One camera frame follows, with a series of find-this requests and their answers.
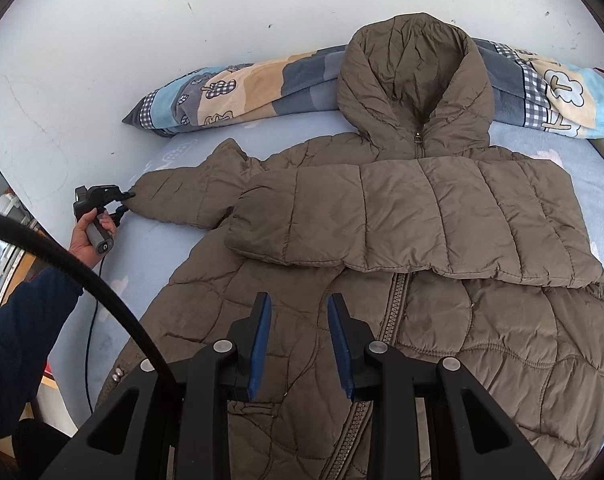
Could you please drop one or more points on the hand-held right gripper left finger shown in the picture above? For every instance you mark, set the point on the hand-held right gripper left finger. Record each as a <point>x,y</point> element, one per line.
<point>261,345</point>

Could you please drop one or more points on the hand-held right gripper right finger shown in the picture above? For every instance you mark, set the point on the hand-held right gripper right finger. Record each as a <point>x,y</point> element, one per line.
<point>340,345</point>

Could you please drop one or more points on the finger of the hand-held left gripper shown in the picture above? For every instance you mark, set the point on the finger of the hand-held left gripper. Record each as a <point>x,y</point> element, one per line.
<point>119,214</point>
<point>126,193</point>

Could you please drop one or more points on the brown puffer jacket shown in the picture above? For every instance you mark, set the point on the brown puffer jacket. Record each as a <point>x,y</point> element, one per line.
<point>432,200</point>

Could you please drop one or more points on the person's left forearm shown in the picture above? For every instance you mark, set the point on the person's left forearm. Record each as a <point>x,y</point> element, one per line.
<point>21,340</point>

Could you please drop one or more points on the person's left hand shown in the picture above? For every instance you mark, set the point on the person's left hand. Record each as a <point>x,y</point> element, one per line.
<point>81,247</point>

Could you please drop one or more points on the light blue bed sheet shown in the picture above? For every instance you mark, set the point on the light blue bed sheet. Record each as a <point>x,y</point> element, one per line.
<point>146,245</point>

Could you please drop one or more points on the patterned fleece blanket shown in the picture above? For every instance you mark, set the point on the patterned fleece blanket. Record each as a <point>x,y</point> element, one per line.
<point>262,90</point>

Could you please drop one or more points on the person's leg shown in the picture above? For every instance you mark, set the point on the person's leg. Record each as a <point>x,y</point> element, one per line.
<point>36,450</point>

